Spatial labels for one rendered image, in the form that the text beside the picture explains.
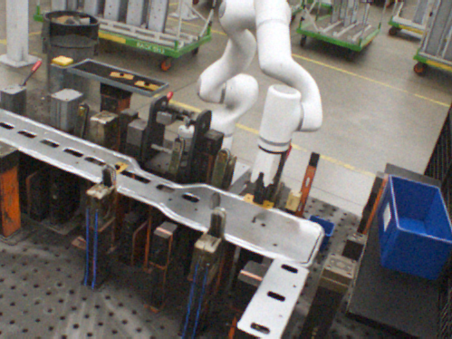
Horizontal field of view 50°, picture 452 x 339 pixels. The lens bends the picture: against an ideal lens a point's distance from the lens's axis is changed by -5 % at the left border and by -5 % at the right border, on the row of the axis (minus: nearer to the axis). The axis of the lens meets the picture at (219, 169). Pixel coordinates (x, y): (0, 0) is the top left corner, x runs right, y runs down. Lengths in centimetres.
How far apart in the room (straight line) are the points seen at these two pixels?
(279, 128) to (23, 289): 90
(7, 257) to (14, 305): 21
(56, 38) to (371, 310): 360
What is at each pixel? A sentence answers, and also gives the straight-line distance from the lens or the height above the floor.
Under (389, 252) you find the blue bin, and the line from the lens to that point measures 138.
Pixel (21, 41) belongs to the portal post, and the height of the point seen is 23.
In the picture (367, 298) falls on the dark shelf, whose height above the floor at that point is 103.
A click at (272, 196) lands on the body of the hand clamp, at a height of 102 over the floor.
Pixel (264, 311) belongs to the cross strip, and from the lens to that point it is 119.
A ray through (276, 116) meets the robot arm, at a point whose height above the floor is 135.
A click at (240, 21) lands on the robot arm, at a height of 148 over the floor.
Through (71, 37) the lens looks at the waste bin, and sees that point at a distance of 430.
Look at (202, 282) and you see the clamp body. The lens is 132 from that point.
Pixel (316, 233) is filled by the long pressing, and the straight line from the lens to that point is 149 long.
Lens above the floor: 182
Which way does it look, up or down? 29 degrees down
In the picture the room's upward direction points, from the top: 11 degrees clockwise
